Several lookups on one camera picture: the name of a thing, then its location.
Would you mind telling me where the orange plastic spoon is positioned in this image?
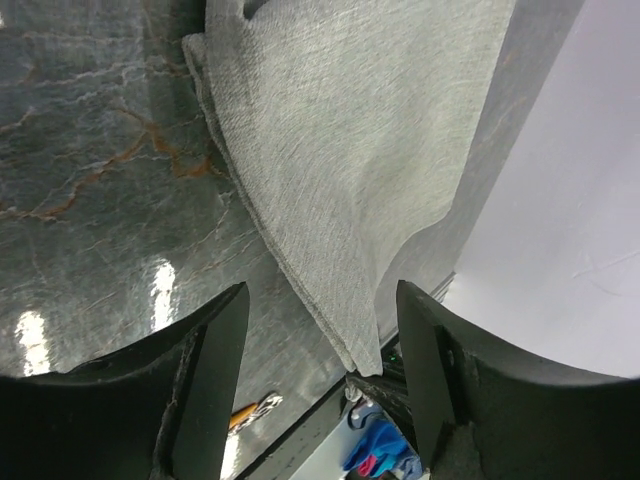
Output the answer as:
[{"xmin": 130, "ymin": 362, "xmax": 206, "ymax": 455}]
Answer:
[{"xmin": 228, "ymin": 403, "xmax": 260, "ymax": 435}]

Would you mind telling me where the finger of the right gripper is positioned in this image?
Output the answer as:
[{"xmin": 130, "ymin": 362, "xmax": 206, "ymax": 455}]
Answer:
[{"xmin": 346, "ymin": 367, "xmax": 415, "ymax": 445}]

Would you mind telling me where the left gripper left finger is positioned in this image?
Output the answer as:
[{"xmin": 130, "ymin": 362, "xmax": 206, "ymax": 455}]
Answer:
[{"xmin": 1, "ymin": 283, "xmax": 250, "ymax": 479}]

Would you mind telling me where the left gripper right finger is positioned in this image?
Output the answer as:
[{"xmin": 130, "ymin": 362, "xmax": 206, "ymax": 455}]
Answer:
[{"xmin": 396, "ymin": 281, "xmax": 639, "ymax": 479}]

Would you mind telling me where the clear-handled metal fork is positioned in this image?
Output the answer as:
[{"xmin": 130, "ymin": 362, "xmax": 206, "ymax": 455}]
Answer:
[{"xmin": 252, "ymin": 391, "xmax": 283, "ymax": 418}]

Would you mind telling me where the grey cloth napkin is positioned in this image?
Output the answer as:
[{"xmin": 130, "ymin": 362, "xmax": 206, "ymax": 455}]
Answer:
[{"xmin": 182, "ymin": 1, "xmax": 515, "ymax": 376}]

